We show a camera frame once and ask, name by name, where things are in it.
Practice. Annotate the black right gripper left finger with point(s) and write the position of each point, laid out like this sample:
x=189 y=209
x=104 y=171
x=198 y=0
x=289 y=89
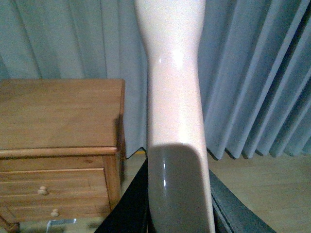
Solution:
x=130 y=215

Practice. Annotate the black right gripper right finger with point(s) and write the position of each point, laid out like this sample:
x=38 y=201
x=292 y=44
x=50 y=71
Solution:
x=230 y=214

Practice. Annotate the beige hand brush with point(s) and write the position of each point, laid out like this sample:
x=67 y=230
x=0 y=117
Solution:
x=179 y=187

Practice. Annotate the wooden drawer knob lower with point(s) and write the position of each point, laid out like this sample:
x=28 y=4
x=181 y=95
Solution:
x=55 y=213

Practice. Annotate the wooden drawer knob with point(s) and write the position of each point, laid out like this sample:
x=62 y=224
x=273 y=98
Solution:
x=42 y=190
x=55 y=213

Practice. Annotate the wooden drawer knob upper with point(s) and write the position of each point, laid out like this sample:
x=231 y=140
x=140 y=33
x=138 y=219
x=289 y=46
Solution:
x=42 y=190

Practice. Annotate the wooden nightstand cabinet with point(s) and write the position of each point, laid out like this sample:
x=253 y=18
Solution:
x=66 y=135

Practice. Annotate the light green curtain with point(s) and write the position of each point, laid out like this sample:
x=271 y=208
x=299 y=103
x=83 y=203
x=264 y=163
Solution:
x=254 y=65

